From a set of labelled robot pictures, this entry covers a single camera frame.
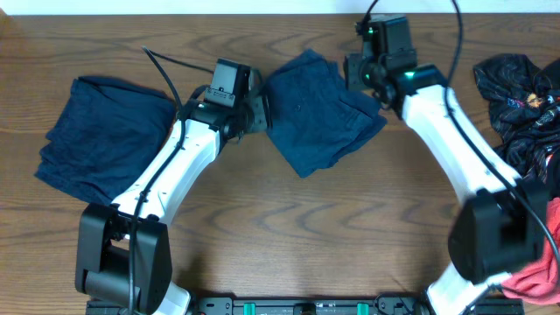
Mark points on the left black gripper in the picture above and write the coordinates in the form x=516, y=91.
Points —
x=258, y=113

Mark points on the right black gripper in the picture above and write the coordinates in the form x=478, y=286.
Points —
x=352, y=66

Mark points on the navy blue denim shorts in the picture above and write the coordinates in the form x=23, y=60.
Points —
x=316, y=121

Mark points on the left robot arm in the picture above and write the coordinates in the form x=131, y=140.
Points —
x=124, y=254

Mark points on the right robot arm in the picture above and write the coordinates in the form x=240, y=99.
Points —
x=501, y=226

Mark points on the folded navy blue garment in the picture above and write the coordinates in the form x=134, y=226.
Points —
x=106, y=136

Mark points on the black patterned sports shirt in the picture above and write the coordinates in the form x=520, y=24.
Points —
x=523, y=110

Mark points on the red garment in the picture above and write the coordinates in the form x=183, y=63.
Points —
x=537, y=282

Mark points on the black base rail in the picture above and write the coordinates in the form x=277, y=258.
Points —
x=382, y=305

